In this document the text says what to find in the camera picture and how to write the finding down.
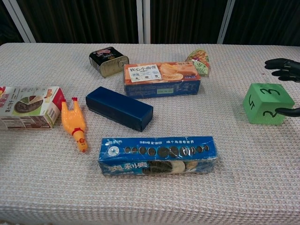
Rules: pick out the orange blue cookie box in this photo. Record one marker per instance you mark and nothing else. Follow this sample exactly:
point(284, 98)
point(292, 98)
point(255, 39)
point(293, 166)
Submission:
point(161, 79)

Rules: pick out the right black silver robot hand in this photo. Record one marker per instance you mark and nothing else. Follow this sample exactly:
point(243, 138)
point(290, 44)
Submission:
point(288, 70)

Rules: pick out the green numbered foam cube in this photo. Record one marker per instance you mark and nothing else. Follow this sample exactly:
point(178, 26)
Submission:
point(262, 103)

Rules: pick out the blue Oreo cookie box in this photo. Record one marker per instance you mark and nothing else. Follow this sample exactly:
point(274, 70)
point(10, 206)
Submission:
point(159, 154)

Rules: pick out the white red green carton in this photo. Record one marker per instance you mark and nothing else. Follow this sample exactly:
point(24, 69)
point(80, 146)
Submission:
point(28, 107)

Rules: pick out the beige waffle tablecloth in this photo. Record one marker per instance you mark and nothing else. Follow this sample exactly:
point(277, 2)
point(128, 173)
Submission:
point(150, 199)

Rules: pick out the green snack packet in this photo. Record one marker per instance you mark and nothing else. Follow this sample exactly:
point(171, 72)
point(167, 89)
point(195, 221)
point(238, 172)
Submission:
point(200, 61)

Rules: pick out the yellow rubber chicken toy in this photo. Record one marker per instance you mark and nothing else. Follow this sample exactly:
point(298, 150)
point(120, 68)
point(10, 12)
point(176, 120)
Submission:
point(72, 119)

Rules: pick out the white upright frame post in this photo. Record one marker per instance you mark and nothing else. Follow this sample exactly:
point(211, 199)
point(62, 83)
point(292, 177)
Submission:
point(140, 21)
point(147, 21)

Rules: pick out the white slanted frame post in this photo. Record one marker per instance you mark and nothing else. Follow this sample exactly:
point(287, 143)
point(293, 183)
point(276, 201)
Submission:
point(21, 23)
point(225, 21)

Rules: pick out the black luncheon meat can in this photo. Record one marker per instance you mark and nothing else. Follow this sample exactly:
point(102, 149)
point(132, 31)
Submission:
point(105, 62)

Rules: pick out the plain dark blue box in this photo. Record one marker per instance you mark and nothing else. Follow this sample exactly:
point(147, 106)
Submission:
point(119, 107)

